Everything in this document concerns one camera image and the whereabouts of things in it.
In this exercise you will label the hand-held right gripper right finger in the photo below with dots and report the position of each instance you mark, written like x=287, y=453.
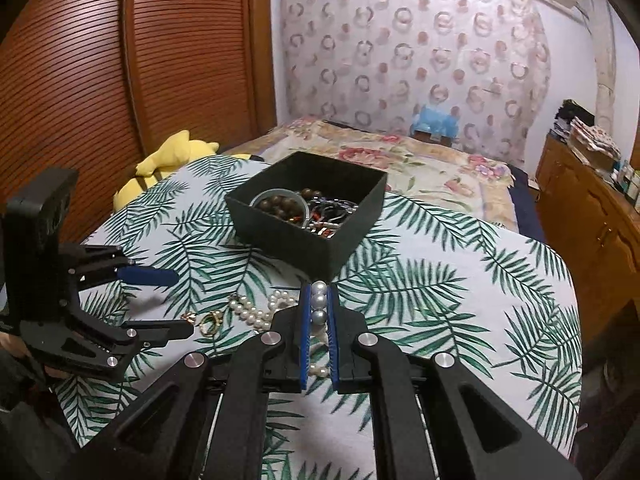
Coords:
x=334, y=345

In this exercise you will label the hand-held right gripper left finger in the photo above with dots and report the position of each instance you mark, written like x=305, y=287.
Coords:
x=302, y=345

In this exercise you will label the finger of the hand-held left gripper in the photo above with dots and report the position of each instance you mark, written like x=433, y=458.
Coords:
x=160, y=331
x=150, y=276

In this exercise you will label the small gold earring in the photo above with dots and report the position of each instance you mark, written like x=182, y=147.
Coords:
x=188, y=317

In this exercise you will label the black jewelry box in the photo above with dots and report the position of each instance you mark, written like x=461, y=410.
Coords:
x=290, y=255

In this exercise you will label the silver bangle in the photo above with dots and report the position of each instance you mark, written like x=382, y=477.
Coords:
x=340, y=203

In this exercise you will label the pale jade bangle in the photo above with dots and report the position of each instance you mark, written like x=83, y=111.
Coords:
x=280, y=190

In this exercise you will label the leaf print tablecloth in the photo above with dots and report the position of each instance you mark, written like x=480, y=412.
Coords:
x=440, y=310

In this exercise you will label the yellow plush toy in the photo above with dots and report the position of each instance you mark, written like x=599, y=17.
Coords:
x=175, y=155

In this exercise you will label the wooden louvered wardrobe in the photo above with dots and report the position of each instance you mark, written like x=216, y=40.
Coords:
x=100, y=85

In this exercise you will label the floral bedspread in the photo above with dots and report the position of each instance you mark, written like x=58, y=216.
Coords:
x=425, y=165

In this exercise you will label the dark blue mattress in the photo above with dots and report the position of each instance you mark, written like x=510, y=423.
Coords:
x=525, y=200

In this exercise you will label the blue bag on bed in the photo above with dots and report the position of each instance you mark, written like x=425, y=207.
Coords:
x=435, y=122

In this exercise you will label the wooden sideboard cabinet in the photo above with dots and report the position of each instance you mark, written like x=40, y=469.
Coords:
x=585, y=220

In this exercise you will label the dark folded clothes stack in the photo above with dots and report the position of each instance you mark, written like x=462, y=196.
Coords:
x=567, y=117

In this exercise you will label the floral folded cloth stack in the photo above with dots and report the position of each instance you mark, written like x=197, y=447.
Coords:
x=597, y=142

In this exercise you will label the row of cosmetic bottles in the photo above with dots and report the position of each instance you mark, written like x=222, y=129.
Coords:
x=627, y=177

